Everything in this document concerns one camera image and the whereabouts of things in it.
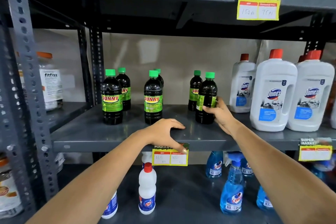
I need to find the small white red-capped bottle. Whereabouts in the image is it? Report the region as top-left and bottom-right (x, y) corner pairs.
(101, 191), (118, 219)
(141, 152), (153, 170)
(139, 163), (157, 215)

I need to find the person's right forearm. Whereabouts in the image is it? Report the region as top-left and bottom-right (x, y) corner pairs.
(230, 121), (336, 224)

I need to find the person's left forearm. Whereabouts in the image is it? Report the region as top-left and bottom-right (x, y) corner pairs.
(26, 131), (155, 224)

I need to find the grey metal shelving rack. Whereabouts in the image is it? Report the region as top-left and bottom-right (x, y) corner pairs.
(0, 14), (94, 224)
(0, 0), (336, 224)

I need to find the clear jar with orange lid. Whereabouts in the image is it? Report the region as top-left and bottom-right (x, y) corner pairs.
(18, 52), (64, 111)

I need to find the clear jar with brown label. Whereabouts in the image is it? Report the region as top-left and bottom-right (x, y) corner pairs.
(0, 153), (25, 219)

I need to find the person's right hand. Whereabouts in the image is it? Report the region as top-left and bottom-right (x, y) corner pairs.
(203, 97), (242, 135)

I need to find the green-capped dark cleaner bottle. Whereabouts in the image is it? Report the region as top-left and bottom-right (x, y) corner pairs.
(195, 72), (218, 124)

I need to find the blue glass cleaner spray bottle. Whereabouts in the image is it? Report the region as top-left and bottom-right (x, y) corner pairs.
(309, 153), (336, 181)
(220, 153), (246, 215)
(205, 151), (224, 179)
(256, 186), (275, 211)
(240, 157), (254, 177)

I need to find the person's left hand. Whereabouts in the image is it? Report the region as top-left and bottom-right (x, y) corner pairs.
(139, 119), (188, 154)

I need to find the yellow price tag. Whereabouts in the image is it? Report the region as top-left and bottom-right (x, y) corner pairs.
(152, 143), (190, 166)
(299, 138), (333, 162)
(237, 0), (284, 21)

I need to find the row of dark cleaner bottles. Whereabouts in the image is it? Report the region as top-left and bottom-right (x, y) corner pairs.
(101, 68), (203, 125)

